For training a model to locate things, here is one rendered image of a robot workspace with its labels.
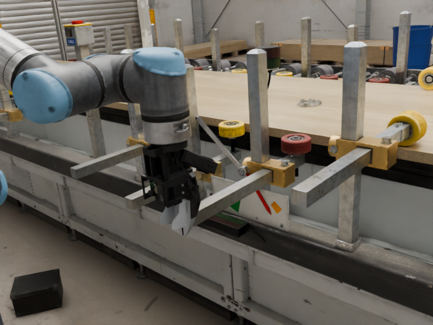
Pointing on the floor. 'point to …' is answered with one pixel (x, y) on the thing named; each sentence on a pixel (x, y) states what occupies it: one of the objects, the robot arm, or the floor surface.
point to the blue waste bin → (415, 46)
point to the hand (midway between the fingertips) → (185, 228)
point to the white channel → (145, 23)
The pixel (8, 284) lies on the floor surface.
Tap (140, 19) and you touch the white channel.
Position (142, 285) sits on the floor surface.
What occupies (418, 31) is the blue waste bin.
